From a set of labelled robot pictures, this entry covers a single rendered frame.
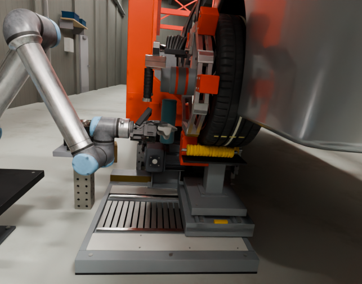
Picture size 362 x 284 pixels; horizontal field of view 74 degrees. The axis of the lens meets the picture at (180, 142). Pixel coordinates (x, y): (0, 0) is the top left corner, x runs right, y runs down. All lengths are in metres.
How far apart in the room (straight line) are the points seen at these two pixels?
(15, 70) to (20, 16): 0.25
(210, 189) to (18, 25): 1.14
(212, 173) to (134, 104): 0.75
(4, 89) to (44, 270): 0.81
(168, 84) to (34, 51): 0.58
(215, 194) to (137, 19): 1.21
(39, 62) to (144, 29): 0.88
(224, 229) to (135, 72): 1.14
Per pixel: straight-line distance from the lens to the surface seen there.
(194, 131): 1.20
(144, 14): 1.76
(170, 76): 1.23
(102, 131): 1.07
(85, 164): 0.97
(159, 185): 1.80
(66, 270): 1.31
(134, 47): 1.73
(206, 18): 1.11
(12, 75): 1.27
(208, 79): 0.95
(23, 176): 1.51
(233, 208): 1.34
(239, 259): 1.26
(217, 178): 1.40
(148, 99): 1.10
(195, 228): 1.29
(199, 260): 1.21
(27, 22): 1.09
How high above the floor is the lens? 0.86
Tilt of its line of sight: 15 degrees down
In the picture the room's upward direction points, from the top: 5 degrees clockwise
